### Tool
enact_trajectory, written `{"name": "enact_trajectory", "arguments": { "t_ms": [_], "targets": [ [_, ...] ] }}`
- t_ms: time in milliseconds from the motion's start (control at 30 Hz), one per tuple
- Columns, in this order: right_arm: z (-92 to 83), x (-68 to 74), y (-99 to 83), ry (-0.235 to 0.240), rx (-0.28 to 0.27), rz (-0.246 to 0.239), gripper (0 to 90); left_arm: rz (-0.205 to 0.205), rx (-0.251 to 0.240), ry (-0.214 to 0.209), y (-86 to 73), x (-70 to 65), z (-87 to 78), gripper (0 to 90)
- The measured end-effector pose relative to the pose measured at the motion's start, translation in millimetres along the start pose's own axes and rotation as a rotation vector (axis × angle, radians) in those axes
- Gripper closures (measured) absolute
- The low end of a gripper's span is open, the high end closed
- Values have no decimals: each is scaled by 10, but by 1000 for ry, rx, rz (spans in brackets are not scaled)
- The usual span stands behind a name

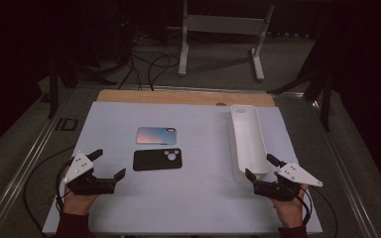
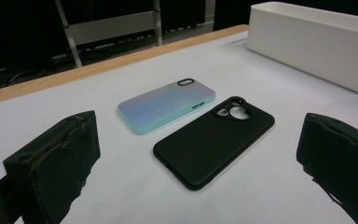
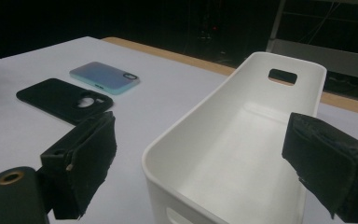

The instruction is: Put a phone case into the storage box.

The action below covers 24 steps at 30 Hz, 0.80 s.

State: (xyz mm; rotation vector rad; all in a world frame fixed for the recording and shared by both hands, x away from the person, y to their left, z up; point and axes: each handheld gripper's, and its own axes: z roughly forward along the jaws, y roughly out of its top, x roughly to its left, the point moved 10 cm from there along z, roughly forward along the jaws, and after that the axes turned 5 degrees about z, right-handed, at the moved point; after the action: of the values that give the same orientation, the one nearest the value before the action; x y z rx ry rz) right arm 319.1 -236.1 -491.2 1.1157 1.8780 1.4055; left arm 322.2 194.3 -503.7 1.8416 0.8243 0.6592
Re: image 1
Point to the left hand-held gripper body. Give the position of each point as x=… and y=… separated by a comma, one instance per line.
x=89, y=186

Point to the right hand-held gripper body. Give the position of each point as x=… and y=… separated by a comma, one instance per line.
x=278, y=190

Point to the white plastic tray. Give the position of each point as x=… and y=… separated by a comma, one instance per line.
x=248, y=139

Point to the black phone case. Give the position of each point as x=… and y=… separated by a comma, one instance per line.
x=152, y=160

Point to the pink blue gradient phone case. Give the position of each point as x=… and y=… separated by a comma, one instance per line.
x=155, y=135

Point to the person's left hand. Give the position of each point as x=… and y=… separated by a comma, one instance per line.
x=76, y=203

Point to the person's right hand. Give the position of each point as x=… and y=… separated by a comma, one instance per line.
x=291, y=213

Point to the white table board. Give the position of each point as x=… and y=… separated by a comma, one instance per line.
x=185, y=198

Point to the black stand legs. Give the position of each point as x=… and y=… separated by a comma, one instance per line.
x=53, y=92
x=325, y=99

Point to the metal floor rail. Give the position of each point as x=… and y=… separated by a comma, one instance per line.
x=344, y=185
x=20, y=172

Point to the white metal stand frame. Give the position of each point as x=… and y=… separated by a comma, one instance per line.
x=223, y=24

